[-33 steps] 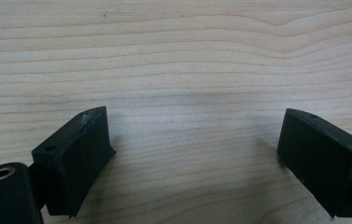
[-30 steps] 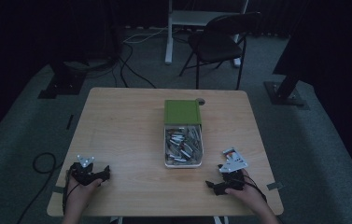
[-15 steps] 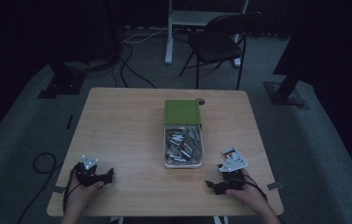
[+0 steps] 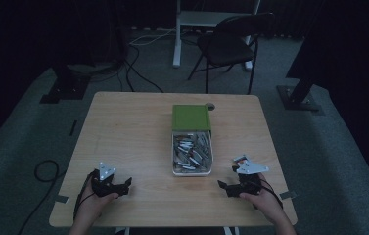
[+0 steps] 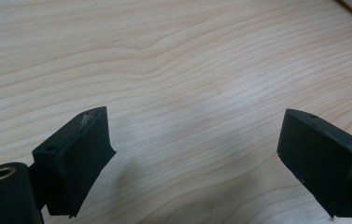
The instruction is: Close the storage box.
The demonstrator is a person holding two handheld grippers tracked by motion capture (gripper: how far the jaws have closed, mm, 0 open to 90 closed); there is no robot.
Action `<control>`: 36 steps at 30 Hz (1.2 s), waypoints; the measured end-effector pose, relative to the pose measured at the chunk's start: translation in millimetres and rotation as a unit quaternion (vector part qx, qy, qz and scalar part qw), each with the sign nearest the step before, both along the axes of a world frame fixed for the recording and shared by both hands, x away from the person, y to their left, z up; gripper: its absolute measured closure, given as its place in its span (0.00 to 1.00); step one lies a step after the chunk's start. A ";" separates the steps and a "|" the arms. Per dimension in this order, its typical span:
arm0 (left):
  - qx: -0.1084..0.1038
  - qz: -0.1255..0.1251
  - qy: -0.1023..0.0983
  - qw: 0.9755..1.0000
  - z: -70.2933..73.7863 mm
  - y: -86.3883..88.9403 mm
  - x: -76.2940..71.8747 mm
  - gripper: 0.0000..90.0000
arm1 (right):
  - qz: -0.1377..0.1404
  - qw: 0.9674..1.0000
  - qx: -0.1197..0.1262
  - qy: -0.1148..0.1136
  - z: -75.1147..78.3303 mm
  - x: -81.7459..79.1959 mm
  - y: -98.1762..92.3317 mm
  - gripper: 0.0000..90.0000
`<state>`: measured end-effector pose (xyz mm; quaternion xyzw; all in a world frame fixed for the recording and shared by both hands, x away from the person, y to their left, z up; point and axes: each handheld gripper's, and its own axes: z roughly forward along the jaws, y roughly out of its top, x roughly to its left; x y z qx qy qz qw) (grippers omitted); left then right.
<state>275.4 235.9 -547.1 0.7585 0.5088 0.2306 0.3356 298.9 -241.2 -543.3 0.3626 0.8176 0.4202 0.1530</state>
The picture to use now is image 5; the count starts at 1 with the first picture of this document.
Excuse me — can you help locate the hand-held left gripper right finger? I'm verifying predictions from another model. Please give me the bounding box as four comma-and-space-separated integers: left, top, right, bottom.
276, 107, 352, 218

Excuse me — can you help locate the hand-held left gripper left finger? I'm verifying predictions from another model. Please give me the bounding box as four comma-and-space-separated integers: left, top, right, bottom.
28, 105, 118, 218

